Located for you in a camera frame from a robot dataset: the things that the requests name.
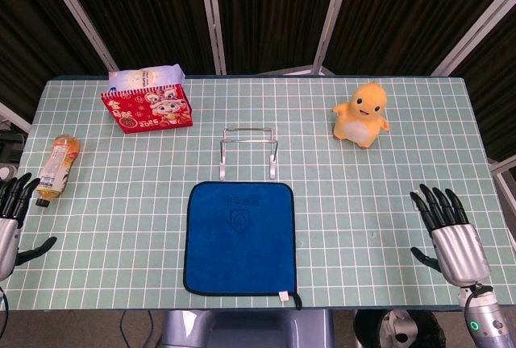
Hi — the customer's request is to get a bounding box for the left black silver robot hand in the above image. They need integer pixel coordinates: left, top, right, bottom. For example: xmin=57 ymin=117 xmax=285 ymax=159
xmin=0 ymin=173 xmax=58 ymax=283

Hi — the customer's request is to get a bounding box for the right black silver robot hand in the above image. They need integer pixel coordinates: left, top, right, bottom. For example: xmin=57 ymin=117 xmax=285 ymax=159
xmin=410 ymin=183 xmax=493 ymax=287

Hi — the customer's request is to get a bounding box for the blue cloth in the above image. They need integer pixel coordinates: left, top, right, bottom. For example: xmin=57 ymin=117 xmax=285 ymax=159
xmin=183 ymin=180 xmax=303 ymax=311

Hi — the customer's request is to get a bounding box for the amber tea bottle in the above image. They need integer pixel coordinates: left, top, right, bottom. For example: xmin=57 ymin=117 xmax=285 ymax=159
xmin=34 ymin=134 xmax=81 ymax=208

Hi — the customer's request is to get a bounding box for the dark equipment box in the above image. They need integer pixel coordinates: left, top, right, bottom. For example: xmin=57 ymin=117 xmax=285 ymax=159
xmin=0 ymin=130 xmax=26 ymax=164

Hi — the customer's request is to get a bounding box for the green grid tablecloth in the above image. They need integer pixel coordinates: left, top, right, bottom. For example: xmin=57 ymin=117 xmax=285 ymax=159
xmin=0 ymin=75 xmax=516 ymax=311

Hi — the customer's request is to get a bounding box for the black round bin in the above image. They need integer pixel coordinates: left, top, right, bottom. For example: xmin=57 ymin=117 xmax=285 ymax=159
xmin=353 ymin=309 xmax=447 ymax=348

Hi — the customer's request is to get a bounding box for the yellow plush dinosaur toy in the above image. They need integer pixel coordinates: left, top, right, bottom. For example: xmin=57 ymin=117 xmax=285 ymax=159
xmin=331 ymin=81 xmax=391 ymax=150

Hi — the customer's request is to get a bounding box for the red desk calendar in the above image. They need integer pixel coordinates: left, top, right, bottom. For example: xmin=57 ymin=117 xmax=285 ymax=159
xmin=100 ymin=84 xmax=194 ymax=135

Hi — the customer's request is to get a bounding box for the white tissue pack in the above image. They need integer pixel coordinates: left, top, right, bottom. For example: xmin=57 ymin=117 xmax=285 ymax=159
xmin=107 ymin=64 xmax=186 ymax=93

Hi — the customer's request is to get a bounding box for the grey-blue robot torso base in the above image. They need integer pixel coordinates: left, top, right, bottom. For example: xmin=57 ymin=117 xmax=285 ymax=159
xmin=160 ymin=309 xmax=335 ymax=348

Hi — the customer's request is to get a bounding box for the white partition frame post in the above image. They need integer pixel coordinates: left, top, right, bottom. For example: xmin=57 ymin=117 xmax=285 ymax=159
xmin=196 ymin=0 xmax=228 ymax=76
xmin=429 ymin=0 xmax=516 ymax=77
xmin=38 ymin=0 xmax=119 ymax=72
xmin=311 ymin=0 xmax=356 ymax=77

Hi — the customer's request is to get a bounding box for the metal wire rack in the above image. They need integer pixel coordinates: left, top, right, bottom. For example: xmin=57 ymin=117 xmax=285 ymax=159
xmin=218 ymin=125 xmax=280 ymax=182

